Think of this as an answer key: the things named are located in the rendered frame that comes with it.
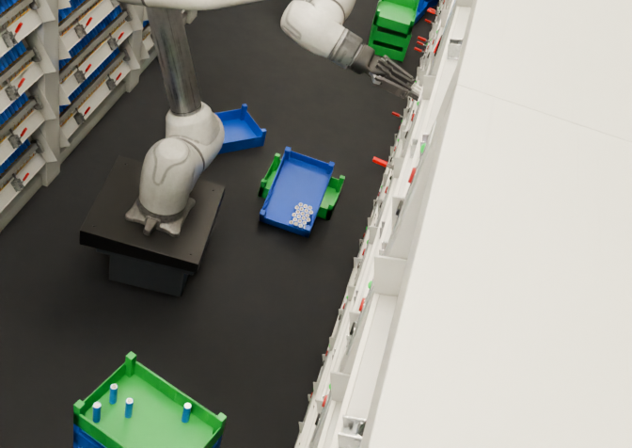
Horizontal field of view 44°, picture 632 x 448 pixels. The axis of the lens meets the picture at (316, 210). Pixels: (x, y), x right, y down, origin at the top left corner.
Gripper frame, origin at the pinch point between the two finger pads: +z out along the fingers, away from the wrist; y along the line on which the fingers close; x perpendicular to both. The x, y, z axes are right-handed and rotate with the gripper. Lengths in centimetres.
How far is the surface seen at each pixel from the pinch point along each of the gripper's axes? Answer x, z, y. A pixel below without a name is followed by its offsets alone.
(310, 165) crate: -89, -7, -64
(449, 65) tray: 48, -13, 73
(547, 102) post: 74, -13, 120
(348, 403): 48, -14, 136
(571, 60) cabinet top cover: 74, -11, 112
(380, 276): 50, -15, 122
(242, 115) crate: -108, -41, -95
